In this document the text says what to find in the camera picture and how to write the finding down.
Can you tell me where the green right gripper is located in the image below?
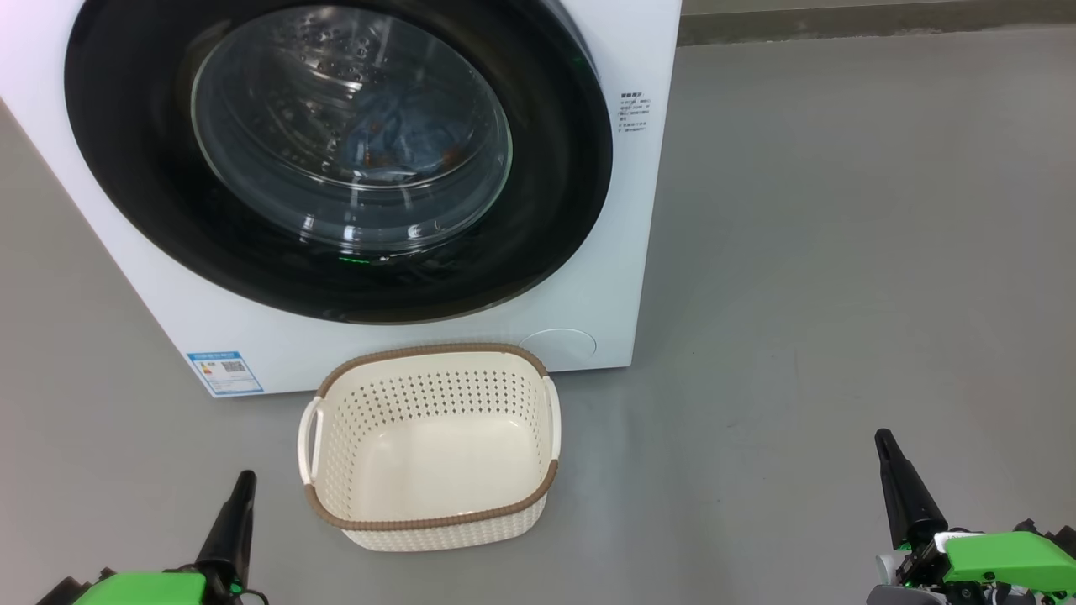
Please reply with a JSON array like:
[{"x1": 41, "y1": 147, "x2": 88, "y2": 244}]
[{"x1": 866, "y1": 429, "x2": 1076, "y2": 605}]

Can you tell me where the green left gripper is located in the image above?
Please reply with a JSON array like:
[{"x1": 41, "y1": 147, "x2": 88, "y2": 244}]
[{"x1": 74, "y1": 471, "x2": 257, "y2": 605}]

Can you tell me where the black round glass washer door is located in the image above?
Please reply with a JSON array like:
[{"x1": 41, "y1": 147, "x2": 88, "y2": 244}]
[{"x1": 65, "y1": 0, "x2": 614, "y2": 325}]

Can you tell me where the blue cartoon print garment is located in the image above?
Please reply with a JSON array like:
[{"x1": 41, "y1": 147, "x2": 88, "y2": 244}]
[{"x1": 332, "y1": 80, "x2": 472, "y2": 182}]

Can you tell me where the white front-load washing machine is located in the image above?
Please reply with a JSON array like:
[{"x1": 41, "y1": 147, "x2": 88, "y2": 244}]
[{"x1": 0, "y1": 0, "x2": 683, "y2": 398}]

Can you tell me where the blue energy label sticker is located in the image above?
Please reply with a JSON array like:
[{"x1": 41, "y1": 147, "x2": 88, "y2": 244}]
[{"x1": 187, "y1": 351, "x2": 264, "y2": 396}]

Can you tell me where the cream perforated laundry basket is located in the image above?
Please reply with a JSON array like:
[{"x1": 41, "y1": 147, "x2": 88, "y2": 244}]
[{"x1": 297, "y1": 342, "x2": 562, "y2": 553}]

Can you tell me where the round white filter cover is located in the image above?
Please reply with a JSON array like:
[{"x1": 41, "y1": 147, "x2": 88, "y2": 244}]
[{"x1": 517, "y1": 328, "x2": 598, "y2": 364}]

